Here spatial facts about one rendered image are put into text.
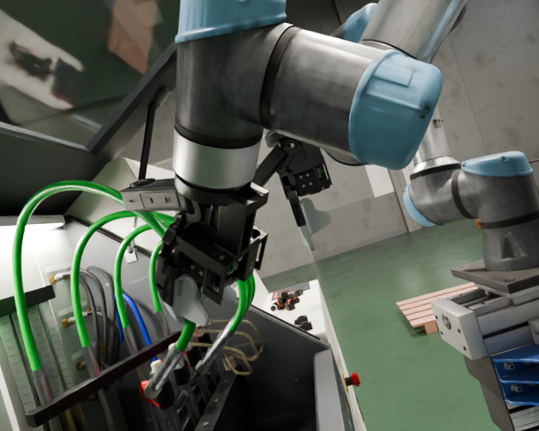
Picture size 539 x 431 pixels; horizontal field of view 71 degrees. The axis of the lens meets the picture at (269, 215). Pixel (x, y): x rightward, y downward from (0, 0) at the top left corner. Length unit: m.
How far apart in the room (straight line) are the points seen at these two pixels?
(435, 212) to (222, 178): 0.70
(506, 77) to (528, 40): 1.06
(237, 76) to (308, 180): 0.40
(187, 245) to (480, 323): 0.63
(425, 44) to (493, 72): 11.09
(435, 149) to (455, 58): 10.26
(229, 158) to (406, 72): 0.14
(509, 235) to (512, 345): 0.21
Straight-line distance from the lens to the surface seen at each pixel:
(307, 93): 0.26
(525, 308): 0.90
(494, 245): 0.90
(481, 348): 0.87
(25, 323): 0.76
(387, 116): 0.25
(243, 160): 0.32
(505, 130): 11.26
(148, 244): 1.02
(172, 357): 0.52
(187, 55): 0.29
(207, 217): 0.37
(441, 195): 0.93
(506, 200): 0.88
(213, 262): 0.36
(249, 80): 0.27
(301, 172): 0.65
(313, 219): 0.65
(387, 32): 0.40
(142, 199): 0.42
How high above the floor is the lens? 1.28
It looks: 1 degrees up
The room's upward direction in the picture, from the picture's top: 18 degrees counter-clockwise
